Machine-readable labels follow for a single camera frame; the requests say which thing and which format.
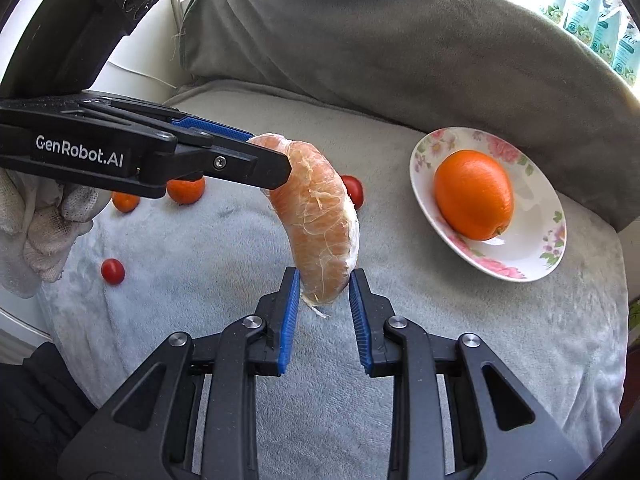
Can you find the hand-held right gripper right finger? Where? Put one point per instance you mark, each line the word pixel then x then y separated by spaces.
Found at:
pixel 360 320

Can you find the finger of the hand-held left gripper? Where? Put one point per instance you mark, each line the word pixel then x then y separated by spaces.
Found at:
pixel 215 127
pixel 235 162

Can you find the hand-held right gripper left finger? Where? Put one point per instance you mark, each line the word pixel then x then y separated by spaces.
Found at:
pixel 290 320

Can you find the large mandarin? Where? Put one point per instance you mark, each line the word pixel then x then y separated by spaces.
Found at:
pixel 186 192

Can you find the small mandarin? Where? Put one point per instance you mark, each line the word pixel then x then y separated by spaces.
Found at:
pixel 125 202

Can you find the peeled grapefruit segment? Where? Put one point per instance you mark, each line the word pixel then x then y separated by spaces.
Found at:
pixel 320 220

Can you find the red cherry tomato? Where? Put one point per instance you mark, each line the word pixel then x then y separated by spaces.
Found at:
pixel 355 191
pixel 112 271

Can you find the floral white plate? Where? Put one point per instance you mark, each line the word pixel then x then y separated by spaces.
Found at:
pixel 532 245

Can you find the person's left hand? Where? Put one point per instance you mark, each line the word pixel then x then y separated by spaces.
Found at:
pixel 35 230

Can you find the light grey fleece blanket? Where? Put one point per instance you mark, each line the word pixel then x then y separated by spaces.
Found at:
pixel 200 270

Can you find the large orange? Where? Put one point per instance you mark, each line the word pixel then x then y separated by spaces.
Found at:
pixel 472 192

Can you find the dark grey cushion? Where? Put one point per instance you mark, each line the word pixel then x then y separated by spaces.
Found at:
pixel 400 55

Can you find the dark cloth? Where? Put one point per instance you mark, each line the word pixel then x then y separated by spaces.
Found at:
pixel 35 410

